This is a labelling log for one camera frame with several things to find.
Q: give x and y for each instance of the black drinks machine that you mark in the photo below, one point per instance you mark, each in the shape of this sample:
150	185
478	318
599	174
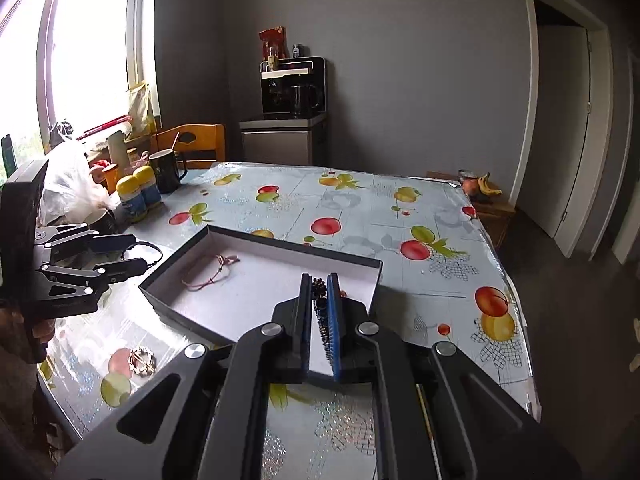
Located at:
292	90

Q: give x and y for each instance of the wooden side table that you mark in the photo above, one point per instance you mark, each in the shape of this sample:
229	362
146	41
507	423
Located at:
495	215

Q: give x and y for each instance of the red stick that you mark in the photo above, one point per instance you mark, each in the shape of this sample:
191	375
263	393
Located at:
102	127

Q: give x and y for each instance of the orange fruit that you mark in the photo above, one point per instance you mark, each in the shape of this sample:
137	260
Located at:
470	187

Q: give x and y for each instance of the window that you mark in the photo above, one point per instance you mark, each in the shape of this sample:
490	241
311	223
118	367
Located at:
90	35

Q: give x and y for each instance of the black bowl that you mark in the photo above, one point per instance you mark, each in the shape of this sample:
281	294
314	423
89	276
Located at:
102	222

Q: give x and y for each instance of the grey cabinet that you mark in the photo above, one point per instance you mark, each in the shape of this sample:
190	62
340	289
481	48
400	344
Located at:
280	145

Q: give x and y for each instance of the wooden chair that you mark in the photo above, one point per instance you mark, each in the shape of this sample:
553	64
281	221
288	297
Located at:
197	142

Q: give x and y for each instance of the brown cup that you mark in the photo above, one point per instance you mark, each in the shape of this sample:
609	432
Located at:
111	177

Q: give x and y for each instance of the cardboard tube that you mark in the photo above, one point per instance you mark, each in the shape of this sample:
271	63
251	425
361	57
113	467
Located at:
117	147

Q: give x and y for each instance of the yellow paper bag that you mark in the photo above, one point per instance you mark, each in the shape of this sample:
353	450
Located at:
140	110

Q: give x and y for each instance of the small glass bottle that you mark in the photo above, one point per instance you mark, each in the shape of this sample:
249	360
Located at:
272	59

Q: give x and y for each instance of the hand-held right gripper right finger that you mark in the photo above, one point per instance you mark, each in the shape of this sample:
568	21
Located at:
334	332

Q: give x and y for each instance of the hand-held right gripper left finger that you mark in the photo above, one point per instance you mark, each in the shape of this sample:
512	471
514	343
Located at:
304	327

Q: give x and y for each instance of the white door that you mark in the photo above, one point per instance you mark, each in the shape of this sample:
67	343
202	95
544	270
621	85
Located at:
562	125

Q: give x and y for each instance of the bunch of bananas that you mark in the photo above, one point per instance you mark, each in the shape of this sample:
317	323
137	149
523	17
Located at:
487	185

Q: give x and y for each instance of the person's left hand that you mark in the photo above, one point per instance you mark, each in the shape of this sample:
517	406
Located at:
41	332

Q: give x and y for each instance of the yellow-capped blue bottle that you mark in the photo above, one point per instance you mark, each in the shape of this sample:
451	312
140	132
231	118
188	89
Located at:
131	200
149	187

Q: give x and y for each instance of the white plastic bag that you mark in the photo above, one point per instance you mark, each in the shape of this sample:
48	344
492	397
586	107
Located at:
70	180

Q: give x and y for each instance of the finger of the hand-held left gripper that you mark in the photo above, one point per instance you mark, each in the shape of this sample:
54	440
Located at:
112	244
122	269

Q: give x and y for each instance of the black mug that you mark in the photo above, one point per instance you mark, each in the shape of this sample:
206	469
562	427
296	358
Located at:
165	172

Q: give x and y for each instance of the fruit-printed tablecloth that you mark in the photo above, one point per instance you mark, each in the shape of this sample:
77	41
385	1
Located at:
360	200

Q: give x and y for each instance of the red snack bag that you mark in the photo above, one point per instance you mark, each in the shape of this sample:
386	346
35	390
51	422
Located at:
272	40

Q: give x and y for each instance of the black box with white inside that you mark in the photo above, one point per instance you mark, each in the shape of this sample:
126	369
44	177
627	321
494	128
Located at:
260	280

